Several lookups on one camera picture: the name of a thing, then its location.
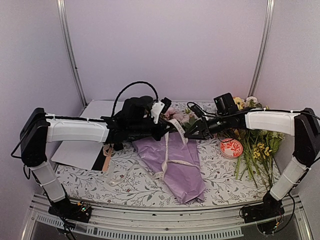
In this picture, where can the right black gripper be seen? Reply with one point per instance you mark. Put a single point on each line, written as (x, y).
(201, 128)

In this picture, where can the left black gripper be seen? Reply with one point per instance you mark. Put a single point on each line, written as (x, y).
(163, 128)

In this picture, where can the white printed ribbon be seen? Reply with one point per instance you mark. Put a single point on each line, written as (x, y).
(173, 160)

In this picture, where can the pink wrapping paper sheet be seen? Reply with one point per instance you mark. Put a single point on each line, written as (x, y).
(193, 192)

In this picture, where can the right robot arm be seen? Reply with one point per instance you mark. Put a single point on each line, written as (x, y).
(297, 151)

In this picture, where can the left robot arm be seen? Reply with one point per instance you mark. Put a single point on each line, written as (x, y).
(102, 122)

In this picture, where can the pile of fake flowers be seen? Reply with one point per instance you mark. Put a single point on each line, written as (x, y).
(259, 149)

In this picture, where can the red patterned bowl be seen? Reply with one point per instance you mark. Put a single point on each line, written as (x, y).
(231, 148)

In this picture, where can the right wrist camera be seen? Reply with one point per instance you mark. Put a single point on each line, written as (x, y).
(196, 109)

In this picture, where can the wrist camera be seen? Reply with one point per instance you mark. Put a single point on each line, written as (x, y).
(159, 107)
(196, 109)

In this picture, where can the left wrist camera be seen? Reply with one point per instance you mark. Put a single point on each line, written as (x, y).
(159, 107)

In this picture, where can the left aluminium frame post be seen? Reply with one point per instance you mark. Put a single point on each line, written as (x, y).
(62, 13)

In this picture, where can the aluminium frame post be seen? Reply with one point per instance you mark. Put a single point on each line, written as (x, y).
(270, 5)
(62, 13)

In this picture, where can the front aluminium rail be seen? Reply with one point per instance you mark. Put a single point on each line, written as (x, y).
(110, 221)

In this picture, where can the right aluminium frame post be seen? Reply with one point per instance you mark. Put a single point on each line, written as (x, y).
(270, 5)

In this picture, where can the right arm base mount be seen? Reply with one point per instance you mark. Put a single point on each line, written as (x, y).
(263, 211)

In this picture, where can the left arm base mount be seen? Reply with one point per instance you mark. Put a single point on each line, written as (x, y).
(80, 212)

